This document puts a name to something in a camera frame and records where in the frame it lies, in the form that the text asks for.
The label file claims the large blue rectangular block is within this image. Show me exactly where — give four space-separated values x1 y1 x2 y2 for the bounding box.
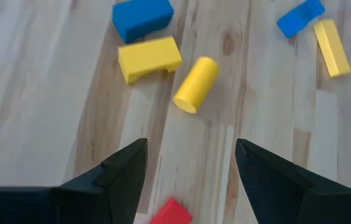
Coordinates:
111 0 175 44

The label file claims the red plank block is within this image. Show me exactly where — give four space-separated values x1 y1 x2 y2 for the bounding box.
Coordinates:
149 197 194 224

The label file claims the yellow bridge block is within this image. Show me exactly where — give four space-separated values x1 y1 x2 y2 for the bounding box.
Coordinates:
118 36 183 85

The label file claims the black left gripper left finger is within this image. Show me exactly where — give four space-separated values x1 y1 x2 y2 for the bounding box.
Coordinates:
52 138 149 224

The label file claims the yellow cylinder block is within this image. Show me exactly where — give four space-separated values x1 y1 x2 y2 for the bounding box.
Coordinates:
172 55 220 114

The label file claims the yellow plank block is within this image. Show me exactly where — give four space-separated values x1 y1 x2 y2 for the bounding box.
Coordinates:
312 19 351 78

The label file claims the blue arch block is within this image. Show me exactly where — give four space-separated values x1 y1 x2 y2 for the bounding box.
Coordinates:
276 0 326 39

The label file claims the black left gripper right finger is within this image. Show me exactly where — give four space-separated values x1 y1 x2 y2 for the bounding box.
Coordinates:
235 138 351 224

